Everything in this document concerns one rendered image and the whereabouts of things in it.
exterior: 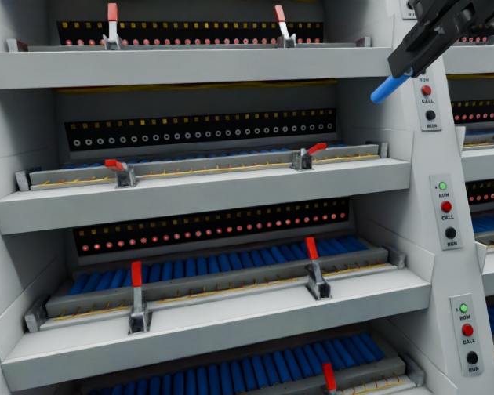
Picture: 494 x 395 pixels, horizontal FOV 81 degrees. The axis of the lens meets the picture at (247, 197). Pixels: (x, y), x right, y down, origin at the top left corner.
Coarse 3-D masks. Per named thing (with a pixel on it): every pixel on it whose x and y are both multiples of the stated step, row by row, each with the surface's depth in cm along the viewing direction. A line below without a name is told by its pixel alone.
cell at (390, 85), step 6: (408, 72) 35; (390, 78) 36; (396, 78) 36; (402, 78) 35; (408, 78) 35; (384, 84) 38; (390, 84) 37; (396, 84) 36; (378, 90) 39; (384, 90) 38; (390, 90) 38; (372, 96) 40; (378, 96) 39; (384, 96) 39; (378, 102) 40
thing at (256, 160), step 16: (176, 160) 46; (192, 160) 45; (208, 160) 46; (224, 160) 46; (240, 160) 47; (256, 160) 47; (272, 160) 48; (288, 160) 48; (32, 176) 41; (48, 176) 42; (64, 176) 42; (80, 176) 43; (96, 176) 43; (112, 176) 44; (144, 176) 43
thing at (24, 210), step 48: (192, 144) 58; (240, 144) 60; (384, 144) 51; (0, 192) 38; (48, 192) 40; (96, 192) 38; (144, 192) 40; (192, 192) 41; (240, 192) 42; (288, 192) 44; (336, 192) 46
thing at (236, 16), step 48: (48, 0) 59; (96, 0) 61; (144, 0) 62; (192, 0) 64; (288, 0) 68; (96, 96) 59; (144, 96) 60; (192, 96) 62; (240, 96) 64; (288, 96) 66; (480, 96) 75; (288, 336) 61
